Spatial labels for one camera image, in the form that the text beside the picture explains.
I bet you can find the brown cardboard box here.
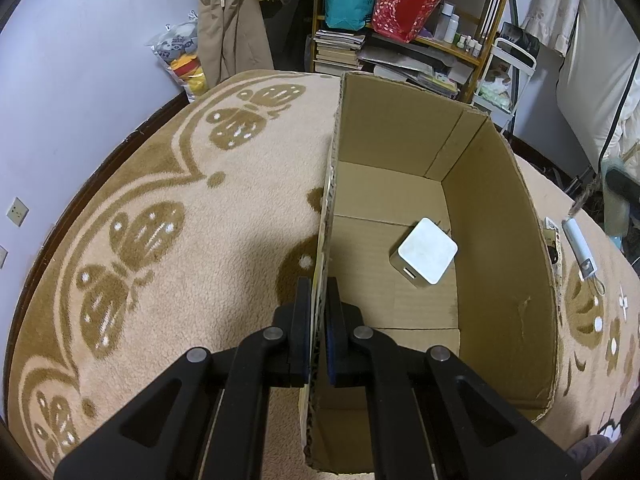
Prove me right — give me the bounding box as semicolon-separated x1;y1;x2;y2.
299;71;563;476

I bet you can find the wooden shelf rack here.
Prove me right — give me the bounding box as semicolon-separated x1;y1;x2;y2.
312;0;518;103

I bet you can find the white square charger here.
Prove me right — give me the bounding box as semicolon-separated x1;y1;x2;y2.
389;217;459;289

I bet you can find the white bedding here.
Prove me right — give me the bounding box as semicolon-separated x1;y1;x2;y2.
555;0;640;161

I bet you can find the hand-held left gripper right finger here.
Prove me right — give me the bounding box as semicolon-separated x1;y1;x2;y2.
324;278;581;480

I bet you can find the patterned key pouch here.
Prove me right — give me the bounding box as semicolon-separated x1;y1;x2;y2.
544;217;562;266

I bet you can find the black cable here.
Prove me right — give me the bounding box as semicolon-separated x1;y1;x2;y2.
599;35;632;161

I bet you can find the stack of books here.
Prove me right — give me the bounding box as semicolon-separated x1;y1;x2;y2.
314;30;368;77

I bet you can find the grey cloth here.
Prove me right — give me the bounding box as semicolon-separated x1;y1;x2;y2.
567;434;618;467

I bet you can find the white trolley cart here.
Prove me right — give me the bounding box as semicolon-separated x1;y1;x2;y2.
475;37;538;128

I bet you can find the red patterned gift bag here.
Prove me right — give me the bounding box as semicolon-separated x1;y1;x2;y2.
371;0;448;43

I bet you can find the teal fluffy object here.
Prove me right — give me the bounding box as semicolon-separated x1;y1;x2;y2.
602;159;637;251

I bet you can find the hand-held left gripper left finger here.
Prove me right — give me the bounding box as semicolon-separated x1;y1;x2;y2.
54;276;313;480

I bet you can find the plastic bag of plush toys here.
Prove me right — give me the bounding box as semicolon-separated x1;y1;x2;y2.
145;22;208;102

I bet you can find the pile of papers and folders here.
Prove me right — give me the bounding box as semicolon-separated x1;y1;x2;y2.
360;40;473;96

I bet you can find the beige hanging coat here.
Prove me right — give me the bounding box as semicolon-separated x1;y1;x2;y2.
195;0;275;88

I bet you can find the black box with print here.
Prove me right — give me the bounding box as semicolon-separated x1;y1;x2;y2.
500;22;541;58

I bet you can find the beige patterned blanket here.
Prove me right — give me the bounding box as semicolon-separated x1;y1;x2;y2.
2;69;640;480

